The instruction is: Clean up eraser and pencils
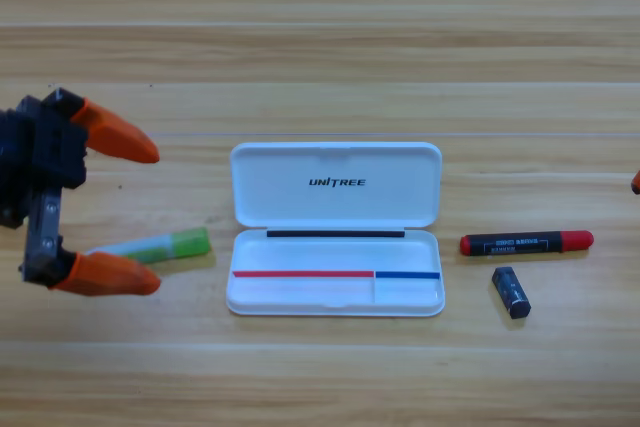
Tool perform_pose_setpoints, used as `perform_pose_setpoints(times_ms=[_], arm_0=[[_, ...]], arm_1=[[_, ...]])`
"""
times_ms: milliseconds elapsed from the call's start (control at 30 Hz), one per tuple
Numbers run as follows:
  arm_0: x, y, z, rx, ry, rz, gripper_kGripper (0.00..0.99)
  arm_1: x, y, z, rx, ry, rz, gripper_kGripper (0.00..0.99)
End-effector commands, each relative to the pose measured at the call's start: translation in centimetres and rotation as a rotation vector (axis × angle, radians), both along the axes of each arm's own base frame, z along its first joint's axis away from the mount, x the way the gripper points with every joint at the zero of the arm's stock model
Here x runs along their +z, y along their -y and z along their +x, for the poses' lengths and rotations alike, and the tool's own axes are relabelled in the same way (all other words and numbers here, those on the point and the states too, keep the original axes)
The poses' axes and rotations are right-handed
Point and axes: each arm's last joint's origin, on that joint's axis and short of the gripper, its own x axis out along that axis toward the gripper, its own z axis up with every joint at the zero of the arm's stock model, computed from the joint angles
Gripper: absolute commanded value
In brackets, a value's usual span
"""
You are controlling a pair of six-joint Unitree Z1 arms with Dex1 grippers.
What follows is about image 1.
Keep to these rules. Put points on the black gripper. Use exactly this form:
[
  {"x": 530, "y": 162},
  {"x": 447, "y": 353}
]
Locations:
[{"x": 45, "y": 147}]

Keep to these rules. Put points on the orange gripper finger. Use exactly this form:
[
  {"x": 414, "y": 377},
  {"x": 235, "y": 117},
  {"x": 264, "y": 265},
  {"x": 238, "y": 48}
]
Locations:
[{"x": 636, "y": 182}]

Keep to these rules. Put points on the green capped glue stick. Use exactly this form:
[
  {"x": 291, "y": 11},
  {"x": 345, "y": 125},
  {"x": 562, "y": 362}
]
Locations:
[{"x": 187, "y": 243}]

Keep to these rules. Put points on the black and red marker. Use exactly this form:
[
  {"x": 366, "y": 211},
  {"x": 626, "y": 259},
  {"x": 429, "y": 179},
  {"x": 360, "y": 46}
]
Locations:
[{"x": 520, "y": 243}]

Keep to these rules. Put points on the dark blue eraser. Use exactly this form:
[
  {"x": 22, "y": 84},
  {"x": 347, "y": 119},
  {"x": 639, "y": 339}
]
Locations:
[{"x": 511, "y": 293}]

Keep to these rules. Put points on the white Unitree pencil case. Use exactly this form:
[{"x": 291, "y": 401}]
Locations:
[{"x": 335, "y": 187}]

